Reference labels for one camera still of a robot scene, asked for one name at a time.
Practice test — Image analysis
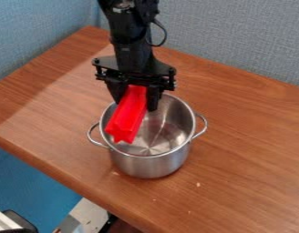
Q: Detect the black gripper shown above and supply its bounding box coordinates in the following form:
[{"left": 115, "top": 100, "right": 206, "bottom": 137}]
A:
[{"left": 92, "top": 43, "right": 176, "bottom": 111}]

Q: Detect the red plastic block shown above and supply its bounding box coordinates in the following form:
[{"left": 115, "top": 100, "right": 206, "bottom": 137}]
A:
[{"left": 104, "top": 85, "right": 147, "bottom": 144}]

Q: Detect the stainless steel pot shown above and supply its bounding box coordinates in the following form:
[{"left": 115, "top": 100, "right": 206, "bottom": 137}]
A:
[{"left": 87, "top": 94, "right": 208, "bottom": 178}]

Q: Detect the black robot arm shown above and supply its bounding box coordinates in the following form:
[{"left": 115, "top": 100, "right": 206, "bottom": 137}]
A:
[{"left": 92, "top": 0, "right": 176, "bottom": 111}]

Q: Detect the black and white object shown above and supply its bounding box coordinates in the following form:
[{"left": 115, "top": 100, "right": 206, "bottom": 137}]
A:
[{"left": 0, "top": 209, "right": 39, "bottom": 233}]

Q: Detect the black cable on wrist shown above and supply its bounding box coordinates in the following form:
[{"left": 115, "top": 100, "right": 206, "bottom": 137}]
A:
[{"left": 144, "top": 17, "right": 170, "bottom": 48}]

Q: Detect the white table leg frame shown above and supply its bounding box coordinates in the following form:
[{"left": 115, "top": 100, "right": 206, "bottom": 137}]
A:
[{"left": 52, "top": 198, "right": 108, "bottom": 233}]

